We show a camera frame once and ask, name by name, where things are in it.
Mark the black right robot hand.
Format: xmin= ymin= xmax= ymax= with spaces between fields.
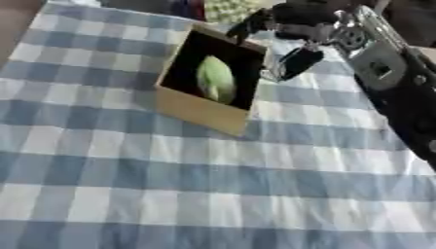
xmin=225 ymin=2 xmax=341 ymax=83

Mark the tan cardboard box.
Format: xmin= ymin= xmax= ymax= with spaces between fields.
xmin=153 ymin=22 xmax=270 ymax=138

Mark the green toy vegetable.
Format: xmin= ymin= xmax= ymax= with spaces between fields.
xmin=194 ymin=54 xmax=238 ymax=106

